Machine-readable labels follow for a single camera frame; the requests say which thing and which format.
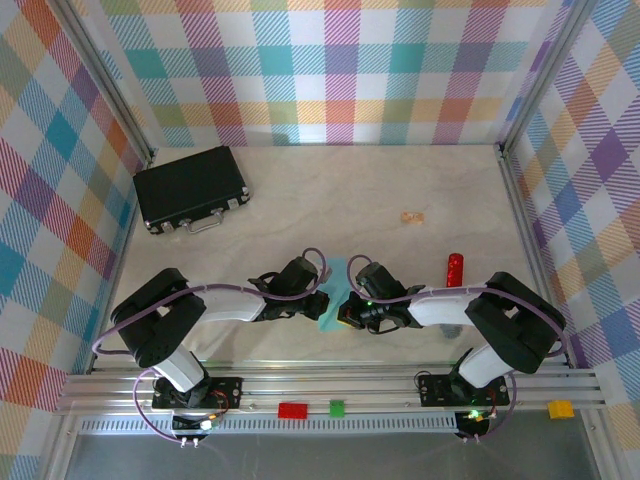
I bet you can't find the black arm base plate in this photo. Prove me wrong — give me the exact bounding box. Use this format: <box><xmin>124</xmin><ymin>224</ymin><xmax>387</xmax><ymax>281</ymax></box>
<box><xmin>417</xmin><ymin>373</ymin><xmax>512</xmax><ymax>407</ymax></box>
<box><xmin>151</xmin><ymin>375</ymin><xmax>245</xmax><ymax>412</ymax></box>

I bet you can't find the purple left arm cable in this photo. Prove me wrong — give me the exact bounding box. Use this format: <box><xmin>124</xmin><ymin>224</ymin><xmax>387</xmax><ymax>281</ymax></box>
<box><xmin>93</xmin><ymin>247</ymin><xmax>331</xmax><ymax>446</ymax></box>

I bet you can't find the black controller board with LED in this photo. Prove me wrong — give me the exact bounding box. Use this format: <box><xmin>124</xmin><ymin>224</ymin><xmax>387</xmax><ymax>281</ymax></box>
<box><xmin>455</xmin><ymin>408</ymin><xmax>492</xmax><ymax>444</ymax></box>
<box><xmin>171</xmin><ymin>412</ymin><xmax>222</xmax><ymax>449</ymax></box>

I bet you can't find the aluminium corner post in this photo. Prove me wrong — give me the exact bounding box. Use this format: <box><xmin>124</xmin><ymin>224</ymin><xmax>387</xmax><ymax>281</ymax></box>
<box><xmin>497</xmin><ymin>0</ymin><xmax>601</xmax><ymax>156</ymax></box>
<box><xmin>47</xmin><ymin>0</ymin><xmax>160</xmax><ymax>169</ymax></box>

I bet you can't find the aluminium mounting rail frame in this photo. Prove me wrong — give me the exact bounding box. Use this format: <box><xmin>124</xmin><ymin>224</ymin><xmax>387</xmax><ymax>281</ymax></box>
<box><xmin>54</xmin><ymin>362</ymin><xmax>609</xmax><ymax>416</ymax></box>

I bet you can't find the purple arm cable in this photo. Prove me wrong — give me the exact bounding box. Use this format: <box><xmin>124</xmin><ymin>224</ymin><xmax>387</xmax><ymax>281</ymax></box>
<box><xmin>347</xmin><ymin>254</ymin><xmax>570</xmax><ymax>444</ymax></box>
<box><xmin>93</xmin><ymin>247</ymin><xmax>331</xmax><ymax>446</ymax></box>

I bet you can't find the black briefcase with metal handle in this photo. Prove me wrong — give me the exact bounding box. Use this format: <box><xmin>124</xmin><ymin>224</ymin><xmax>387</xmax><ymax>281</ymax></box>
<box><xmin>132</xmin><ymin>145</ymin><xmax>253</xmax><ymax>235</ymax></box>

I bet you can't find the light blue paper sheet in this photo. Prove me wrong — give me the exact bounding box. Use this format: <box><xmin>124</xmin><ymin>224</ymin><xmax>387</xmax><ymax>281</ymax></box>
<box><xmin>317</xmin><ymin>255</ymin><xmax>351</xmax><ymax>334</ymax></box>

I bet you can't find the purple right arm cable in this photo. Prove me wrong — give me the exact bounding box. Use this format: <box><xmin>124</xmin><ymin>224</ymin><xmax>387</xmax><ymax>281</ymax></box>
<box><xmin>347</xmin><ymin>254</ymin><xmax>570</xmax><ymax>444</ymax></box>

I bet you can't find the grey slotted cable duct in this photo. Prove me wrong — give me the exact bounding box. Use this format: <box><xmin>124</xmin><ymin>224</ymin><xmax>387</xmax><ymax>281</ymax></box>
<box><xmin>78</xmin><ymin>416</ymin><xmax>460</xmax><ymax>436</ymax></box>

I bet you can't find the aluminium side rail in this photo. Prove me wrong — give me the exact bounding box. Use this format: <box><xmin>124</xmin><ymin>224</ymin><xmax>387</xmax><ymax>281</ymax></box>
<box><xmin>497</xmin><ymin>144</ymin><xmax>575</xmax><ymax>369</ymax></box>

